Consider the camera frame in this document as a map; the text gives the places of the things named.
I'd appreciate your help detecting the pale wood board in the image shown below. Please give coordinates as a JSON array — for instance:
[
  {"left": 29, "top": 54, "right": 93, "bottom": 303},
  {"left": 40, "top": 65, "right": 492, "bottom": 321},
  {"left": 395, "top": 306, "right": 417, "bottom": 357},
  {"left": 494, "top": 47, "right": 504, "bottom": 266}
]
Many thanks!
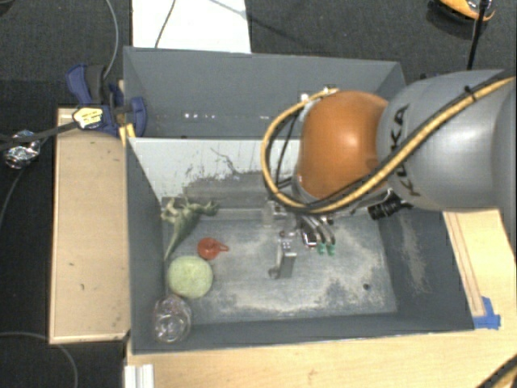
[{"left": 48, "top": 104, "right": 132, "bottom": 345}]

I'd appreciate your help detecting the green toy dinosaur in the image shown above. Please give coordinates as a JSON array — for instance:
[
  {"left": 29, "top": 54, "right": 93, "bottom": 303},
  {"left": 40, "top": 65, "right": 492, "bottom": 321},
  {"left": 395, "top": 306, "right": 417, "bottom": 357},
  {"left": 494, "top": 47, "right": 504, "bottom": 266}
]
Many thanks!
[{"left": 160, "top": 197, "right": 221, "bottom": 263}]

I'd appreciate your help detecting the small red toy teapot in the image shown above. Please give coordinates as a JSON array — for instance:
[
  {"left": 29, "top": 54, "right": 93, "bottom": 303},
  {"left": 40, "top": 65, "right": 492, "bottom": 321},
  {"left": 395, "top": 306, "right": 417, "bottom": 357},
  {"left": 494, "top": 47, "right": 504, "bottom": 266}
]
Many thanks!
[{"left": 196, "top": 237, "right": 230, "bottom": 262}]

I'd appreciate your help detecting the black cylinder on white bracket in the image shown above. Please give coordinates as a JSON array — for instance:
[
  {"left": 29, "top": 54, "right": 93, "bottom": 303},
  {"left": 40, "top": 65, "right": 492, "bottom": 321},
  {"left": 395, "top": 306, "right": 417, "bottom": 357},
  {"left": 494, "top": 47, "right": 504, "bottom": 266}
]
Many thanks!
[{"left": 366, "top": 192, "right": 414, "bottom": 221}]

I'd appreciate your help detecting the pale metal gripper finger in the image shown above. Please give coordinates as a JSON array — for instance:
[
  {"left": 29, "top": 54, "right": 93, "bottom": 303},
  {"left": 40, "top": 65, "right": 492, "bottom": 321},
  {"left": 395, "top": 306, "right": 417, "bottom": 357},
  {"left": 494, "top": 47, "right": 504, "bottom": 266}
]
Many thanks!
[
  {"left": 268, "top": 240, "right": 299, "bottom": 280},
  {"left": 263, "top": 201, "right": 284, "bottom": 227}
]

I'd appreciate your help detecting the pale green ball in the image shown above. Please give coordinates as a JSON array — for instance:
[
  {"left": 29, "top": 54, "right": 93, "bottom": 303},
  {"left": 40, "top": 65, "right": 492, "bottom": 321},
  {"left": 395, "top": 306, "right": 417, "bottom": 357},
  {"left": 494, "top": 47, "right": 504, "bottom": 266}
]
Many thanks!
[{"left": 166, "top": 255, "right": 215, "bottom": 300}]

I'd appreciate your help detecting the grey metal bin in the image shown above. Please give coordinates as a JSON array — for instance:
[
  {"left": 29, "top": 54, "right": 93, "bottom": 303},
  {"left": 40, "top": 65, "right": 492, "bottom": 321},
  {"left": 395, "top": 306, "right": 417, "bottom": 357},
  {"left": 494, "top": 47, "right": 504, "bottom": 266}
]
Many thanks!
[{"left": 122, "top": 45, "right": 476, "bottom": 356}]

